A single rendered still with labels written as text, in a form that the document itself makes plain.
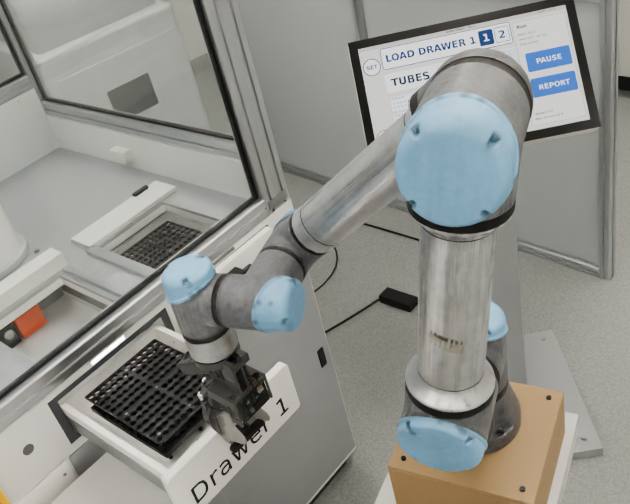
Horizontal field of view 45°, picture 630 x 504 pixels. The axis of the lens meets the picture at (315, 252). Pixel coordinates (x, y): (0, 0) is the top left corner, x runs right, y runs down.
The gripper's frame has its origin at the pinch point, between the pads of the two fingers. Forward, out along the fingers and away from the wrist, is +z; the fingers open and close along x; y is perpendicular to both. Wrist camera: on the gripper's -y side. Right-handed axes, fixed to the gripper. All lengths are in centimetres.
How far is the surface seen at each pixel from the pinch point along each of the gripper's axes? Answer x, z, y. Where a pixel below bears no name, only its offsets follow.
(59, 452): -17.3, 8.7, -35.1
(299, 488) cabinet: 31, 76, -35
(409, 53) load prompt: 90, -25, -22
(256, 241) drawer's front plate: 40, -2, -33
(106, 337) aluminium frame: 0.7, -5.6, -35.1
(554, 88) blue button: 103, -14, 7
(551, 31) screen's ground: 110, -24, 2
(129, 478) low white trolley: -12.0, 14.7, -23.5
